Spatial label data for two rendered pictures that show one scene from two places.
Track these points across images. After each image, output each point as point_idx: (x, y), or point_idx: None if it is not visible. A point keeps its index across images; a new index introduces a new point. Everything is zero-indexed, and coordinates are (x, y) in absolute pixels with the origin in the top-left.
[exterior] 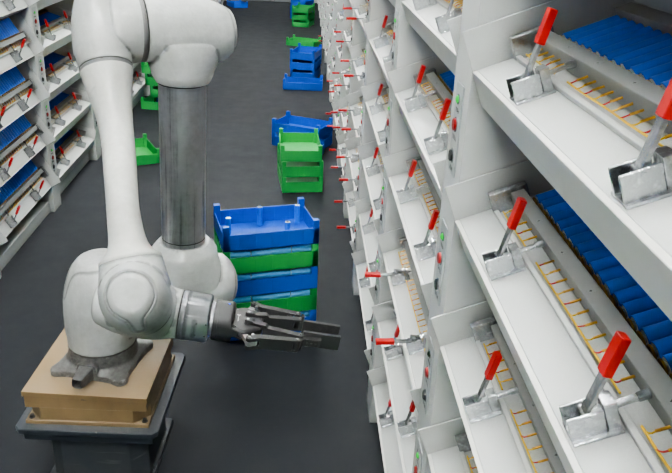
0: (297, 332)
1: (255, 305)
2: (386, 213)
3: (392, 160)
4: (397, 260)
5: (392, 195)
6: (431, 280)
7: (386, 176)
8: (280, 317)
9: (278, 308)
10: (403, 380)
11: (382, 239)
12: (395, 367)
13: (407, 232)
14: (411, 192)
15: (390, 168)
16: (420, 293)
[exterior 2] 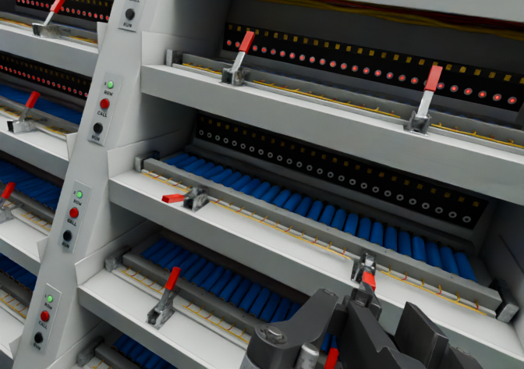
0: (457, 353)
1: (299, 347)
2: (125, 118)
3: (151, 41)
4: (150, 183)
5: (138, 94)
6: (498, 154)
7: (125, 66)
8: (380, 335)
9: (312, 305)
10: (215, 344)
11: (114, 157)
12: (182, 333)
13: (324, 111)
14: (242, 76)
15: (146, 52)
16: (272, 208)
